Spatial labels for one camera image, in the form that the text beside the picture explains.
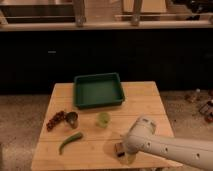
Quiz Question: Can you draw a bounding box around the wooden folding table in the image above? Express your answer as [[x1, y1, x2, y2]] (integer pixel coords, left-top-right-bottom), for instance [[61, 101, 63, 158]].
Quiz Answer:
[[31, 81, 179, 171]]

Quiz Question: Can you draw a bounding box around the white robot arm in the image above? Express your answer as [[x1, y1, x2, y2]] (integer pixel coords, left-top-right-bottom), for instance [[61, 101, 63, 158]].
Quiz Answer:
[[122, 116, 213, 171]]

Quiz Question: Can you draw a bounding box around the light green plastic cup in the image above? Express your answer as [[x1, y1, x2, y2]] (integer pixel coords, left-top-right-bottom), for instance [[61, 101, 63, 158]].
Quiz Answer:
[[97, 113, 111, 128]]

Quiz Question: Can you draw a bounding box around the long wooden bench rail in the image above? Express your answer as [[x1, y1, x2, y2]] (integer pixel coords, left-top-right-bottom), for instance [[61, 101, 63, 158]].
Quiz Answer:
[[0, 20, 213, 32]]

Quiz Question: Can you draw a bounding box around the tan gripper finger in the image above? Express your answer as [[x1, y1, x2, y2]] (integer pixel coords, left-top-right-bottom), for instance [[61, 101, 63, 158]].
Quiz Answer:
[[121, 153, 136, 165]]

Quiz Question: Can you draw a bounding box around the green okra pod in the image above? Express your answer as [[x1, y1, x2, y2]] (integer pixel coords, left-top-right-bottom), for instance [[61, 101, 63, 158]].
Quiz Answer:
[[59, 132, 83, 155]]

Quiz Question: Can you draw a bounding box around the whiteboard eraser block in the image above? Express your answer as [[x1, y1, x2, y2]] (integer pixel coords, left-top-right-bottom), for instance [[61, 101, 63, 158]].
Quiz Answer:
[[114, 142, 125, 157]]

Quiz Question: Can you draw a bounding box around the metal measuring cup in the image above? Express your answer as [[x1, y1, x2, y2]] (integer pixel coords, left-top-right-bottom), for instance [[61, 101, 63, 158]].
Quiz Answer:
[[65, 112, 78, 129]]

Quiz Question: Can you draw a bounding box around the green plastic tray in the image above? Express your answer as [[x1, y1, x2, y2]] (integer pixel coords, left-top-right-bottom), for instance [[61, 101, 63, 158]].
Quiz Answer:
[[73, 73, 125, 109]]

